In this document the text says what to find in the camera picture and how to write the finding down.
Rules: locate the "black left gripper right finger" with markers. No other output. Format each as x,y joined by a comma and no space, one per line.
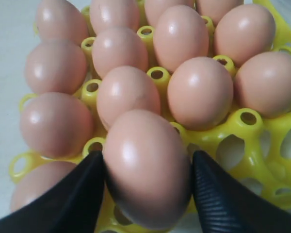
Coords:
226,206

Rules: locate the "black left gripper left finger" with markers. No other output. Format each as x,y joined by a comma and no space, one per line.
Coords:
71,206

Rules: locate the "yellow plastic egg tray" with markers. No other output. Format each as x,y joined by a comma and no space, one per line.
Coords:
264,145

